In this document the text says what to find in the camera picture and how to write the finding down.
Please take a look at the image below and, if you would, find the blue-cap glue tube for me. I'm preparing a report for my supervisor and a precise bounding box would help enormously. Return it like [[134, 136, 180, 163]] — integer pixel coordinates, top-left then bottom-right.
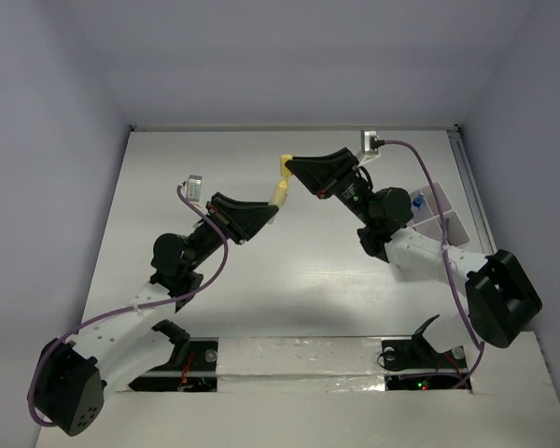
[[412, 192, 425, 208]]

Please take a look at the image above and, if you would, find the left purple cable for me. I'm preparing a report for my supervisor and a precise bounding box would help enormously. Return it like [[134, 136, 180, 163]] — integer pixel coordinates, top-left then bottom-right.
[[25, 184, 230, 427]]

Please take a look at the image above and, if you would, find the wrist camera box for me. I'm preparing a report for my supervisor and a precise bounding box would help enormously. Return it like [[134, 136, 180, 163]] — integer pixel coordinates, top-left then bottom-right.
[[181, 175, 203, 203], [356, 130, 385, 166]]

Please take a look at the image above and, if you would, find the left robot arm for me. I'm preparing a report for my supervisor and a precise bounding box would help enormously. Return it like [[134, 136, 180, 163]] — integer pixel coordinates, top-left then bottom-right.
[[27, 193, 282, 437]]

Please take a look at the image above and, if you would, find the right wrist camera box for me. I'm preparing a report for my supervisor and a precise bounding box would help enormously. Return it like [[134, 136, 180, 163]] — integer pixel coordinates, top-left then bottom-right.
[[356, 130, 385, 166]]

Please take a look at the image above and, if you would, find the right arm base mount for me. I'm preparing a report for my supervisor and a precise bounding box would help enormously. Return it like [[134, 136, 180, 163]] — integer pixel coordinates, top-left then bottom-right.
[[376, 315, 471, 391]]

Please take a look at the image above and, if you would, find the yellow highlighter cap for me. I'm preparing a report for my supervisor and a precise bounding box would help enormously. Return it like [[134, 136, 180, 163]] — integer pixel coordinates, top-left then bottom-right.
[[280, 154, 292, 178]]

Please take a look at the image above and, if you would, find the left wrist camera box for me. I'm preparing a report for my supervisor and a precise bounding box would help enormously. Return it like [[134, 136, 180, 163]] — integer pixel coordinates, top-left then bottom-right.
[[181, 175, 203, 203]]

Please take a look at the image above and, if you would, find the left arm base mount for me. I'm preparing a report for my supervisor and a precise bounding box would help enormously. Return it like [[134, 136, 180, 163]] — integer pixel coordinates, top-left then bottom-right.
[[128, 320, 218, 393]]

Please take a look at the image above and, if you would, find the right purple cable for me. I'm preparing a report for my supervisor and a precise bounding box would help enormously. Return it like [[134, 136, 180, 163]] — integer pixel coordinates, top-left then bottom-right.
[[382, 139, 485, 389]]

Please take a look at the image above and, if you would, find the white divided organizer box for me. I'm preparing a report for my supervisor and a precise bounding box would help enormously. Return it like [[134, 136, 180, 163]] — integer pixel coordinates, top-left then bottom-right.
[[408, 182, 470, 247]]

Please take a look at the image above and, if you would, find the aluminium side rail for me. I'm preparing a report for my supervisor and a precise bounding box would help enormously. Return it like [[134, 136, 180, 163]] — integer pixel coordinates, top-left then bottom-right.
[[447, 124, 522, 330]]

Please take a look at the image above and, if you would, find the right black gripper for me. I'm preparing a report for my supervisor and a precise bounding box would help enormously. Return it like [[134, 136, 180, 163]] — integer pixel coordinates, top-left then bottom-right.
[[287, 147, 376, 226]]

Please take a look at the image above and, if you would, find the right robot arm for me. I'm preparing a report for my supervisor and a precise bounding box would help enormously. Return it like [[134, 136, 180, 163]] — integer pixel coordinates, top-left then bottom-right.
[[285, 148, 542, 348]]

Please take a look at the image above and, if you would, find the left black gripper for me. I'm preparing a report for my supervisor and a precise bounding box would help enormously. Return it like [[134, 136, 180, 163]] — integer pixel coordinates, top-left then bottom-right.
[[186, 193, 276, 271]]

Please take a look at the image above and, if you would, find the yellow highlighter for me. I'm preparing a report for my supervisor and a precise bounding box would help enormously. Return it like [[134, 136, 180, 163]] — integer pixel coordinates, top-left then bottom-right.
[[269, 178, 289, 208]]

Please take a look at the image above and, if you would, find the purple cable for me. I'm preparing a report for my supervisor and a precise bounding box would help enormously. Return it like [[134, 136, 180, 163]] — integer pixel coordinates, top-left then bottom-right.
[[382, 139, 485, 389], [25, 184, 230, 427]]

